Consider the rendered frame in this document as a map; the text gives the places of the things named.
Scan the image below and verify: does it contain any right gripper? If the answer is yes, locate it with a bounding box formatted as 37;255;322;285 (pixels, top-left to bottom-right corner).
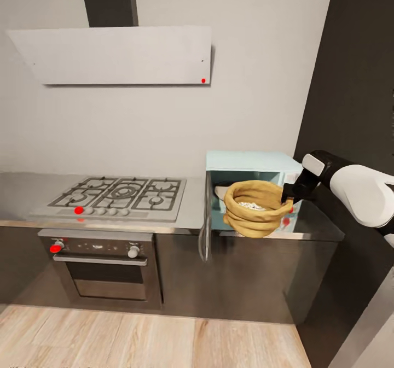
281;180;318;204

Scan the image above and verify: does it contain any microwave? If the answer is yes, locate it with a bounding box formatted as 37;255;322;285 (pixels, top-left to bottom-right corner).
198;150;304;270

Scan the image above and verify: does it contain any popcorn bag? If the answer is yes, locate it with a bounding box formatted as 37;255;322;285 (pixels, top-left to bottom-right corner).
223;180;294;238

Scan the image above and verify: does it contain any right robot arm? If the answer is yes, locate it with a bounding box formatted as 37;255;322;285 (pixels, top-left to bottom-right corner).
281;150;394;248

